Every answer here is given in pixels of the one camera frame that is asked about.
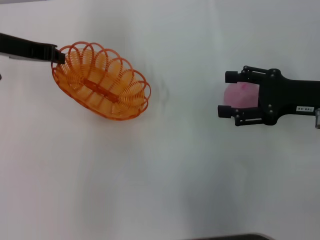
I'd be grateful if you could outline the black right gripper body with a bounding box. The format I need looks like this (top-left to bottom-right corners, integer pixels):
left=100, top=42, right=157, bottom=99
left=257, top=67, right=320, bottom=127

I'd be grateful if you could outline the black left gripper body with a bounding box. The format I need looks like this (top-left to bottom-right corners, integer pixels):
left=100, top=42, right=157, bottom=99
left=0, top=32, right=59, bottom=63

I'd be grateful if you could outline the pink soft peach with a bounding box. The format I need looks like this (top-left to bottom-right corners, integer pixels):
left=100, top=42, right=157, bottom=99
left=223, top=81, right=260, bottom=109

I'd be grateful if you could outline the orange plastic wire basket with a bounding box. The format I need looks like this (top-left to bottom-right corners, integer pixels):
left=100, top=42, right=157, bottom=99
left=51, top=41, right=152, bottom=122

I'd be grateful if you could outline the black rounded robot base edge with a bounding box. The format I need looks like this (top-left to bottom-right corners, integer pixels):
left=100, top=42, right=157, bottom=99
left=194, top=233, right=272, bottom=240

